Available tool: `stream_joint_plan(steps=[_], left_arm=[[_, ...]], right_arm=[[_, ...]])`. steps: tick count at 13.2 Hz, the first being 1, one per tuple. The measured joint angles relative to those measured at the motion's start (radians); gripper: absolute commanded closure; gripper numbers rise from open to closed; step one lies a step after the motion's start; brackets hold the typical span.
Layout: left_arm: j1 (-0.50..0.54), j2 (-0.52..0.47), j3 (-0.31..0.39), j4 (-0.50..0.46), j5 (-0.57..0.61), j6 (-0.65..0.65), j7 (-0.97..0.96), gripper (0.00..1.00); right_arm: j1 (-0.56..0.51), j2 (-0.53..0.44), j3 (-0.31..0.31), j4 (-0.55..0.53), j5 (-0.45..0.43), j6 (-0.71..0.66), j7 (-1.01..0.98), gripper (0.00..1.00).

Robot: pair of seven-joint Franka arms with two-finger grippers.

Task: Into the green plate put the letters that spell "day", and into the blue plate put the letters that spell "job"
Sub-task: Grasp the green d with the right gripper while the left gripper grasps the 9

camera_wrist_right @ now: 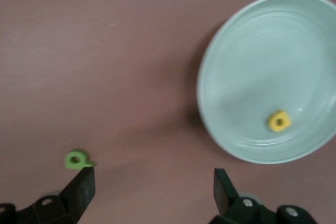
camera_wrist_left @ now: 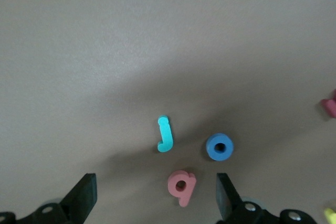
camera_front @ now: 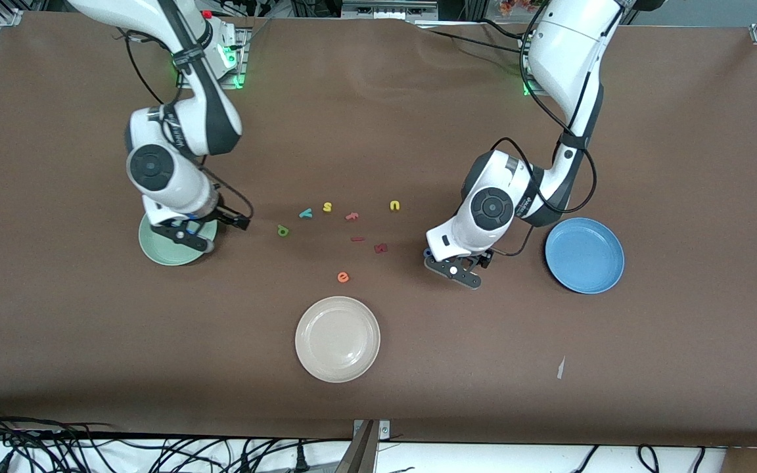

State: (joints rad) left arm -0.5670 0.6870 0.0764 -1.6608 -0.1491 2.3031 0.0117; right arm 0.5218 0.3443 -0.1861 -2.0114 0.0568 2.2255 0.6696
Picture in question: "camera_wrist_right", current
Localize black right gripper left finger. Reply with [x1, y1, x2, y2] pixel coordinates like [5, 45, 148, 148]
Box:
[0, 167, 96, 224]

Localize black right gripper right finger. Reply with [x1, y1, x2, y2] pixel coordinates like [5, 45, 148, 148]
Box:
[209, 168, 318, 224]

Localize green letter p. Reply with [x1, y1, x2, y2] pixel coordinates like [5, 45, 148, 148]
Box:
[64, 148, 96, 169]

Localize yellow letter a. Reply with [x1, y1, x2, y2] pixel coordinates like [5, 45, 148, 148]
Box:
[267, 110, 292, 132]

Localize pale green plate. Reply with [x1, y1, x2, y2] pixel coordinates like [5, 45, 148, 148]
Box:
[196, 0, 336, 165]

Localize brown table cover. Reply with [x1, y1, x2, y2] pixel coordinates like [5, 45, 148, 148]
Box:
[0, 0, 336, 224]

